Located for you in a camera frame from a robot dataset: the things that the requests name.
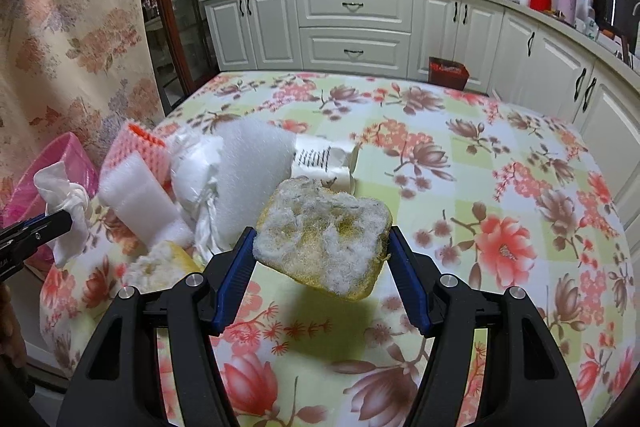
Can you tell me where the pink plastic trash bag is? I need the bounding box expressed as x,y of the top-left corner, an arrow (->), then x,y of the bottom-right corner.
0,132 -> 101,273

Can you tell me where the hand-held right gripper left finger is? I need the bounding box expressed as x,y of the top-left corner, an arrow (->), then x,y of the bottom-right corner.
56,227 -> 258,427

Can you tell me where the wooden glass door cabinet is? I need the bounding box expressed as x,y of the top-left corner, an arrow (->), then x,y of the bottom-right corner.
145,0 -> 236,108

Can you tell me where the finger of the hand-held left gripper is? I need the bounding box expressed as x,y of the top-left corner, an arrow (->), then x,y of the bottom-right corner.
2,215 -> 50,234
0,209 -> 75,259

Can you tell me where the pink and orange foam net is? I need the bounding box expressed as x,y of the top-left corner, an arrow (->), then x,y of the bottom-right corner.
102,123 -> 168,188

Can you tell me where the white plastic bag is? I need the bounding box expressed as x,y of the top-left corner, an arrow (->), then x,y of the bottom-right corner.
170,132 -> 226,258

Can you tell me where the yellow sponge with white scrubber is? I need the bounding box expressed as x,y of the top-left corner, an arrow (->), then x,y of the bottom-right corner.
124,241 -> 203,293
252,177 -> 393,302

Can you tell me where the white tissue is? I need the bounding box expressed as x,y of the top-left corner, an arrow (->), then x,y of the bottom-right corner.
34,162 -> 93,268

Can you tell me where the white kitchen cabinet unit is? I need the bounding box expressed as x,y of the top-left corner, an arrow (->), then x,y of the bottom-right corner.
200,0 -> 640,228

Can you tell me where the floral curtain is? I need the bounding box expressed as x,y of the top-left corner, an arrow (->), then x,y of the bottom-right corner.
0,0 -> 166,208

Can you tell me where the large white foam sheet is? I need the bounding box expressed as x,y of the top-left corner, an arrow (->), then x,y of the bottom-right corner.
212,119 -> 298,253

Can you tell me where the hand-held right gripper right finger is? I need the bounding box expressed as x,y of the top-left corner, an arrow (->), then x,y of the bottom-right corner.
387,226 -> 588,427

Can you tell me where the white and green bottle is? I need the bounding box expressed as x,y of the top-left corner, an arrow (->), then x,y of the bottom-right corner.
582,0 -> 601,40

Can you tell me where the white paper carton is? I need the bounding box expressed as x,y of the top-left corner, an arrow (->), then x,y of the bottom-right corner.
290,137 -> 361,195

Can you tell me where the white foam block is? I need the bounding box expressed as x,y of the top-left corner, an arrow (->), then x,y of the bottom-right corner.
98,164 -> 193,248

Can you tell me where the red box bin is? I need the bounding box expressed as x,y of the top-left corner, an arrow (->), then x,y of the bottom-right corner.
427,56 -> 470,90

